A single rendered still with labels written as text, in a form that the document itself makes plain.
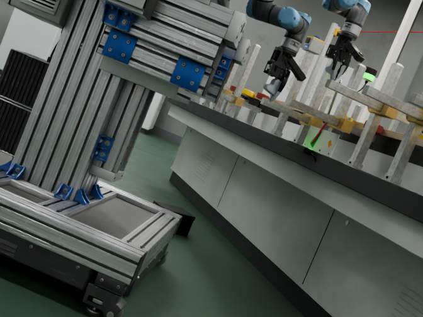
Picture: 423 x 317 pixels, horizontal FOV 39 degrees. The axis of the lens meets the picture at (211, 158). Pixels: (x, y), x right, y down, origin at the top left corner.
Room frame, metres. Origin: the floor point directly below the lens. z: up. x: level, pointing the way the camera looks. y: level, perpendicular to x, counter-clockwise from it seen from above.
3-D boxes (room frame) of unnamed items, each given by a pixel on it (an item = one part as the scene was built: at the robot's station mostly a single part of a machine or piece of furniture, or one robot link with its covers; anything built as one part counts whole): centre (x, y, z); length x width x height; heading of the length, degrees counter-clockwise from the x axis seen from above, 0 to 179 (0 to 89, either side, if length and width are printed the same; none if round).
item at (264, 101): (2.74, -0.31, 0.82); 0.44 x 0.03 x 0.04; 111
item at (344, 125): (2.54, -0.45, 0.85); 0.14 x 0.06 x 0.05; 21
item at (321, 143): (2.58, -0.40, 0.75); 0.26 x 0.01 x 0.10; 21
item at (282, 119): (3.04, -0.26, 0.93); 0.05 x 0.05 x 0.45; 21
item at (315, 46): (3.03, -0.26, 1.18); 0.07 x 0.07 x 0.08; 21
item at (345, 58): (2.57, -0.33, 1.15); 0.09 x 0.08 x 0.12; 41
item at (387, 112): (2.30, -0.53, 0.95); 0.14 x 0.06 x 0.05; 21
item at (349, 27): (2.57, -0.34, 1.23); 0.08 x 0.08 x 0.05
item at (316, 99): (2.79, -0.35, 0.92); 0.04 x 0.04 x 0.48; 21
